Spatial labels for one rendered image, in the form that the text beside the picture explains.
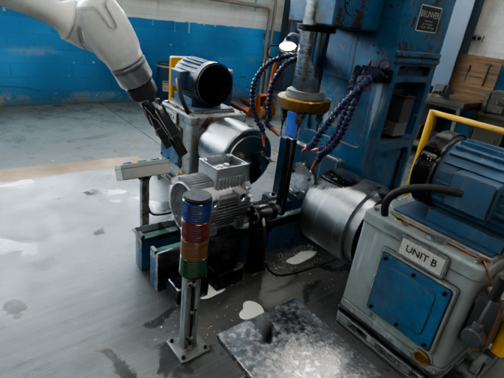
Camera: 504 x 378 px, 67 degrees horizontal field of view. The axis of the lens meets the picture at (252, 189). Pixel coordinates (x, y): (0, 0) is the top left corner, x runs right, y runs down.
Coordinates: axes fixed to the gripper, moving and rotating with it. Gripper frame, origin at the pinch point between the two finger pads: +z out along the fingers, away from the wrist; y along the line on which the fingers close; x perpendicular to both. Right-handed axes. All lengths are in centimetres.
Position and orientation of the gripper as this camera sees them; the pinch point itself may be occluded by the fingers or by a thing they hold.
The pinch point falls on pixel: (172, 143)
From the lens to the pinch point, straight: 113.7
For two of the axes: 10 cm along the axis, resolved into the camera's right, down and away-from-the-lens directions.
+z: 3.0, 6.9, 6.6
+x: -7.3, 6.1, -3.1
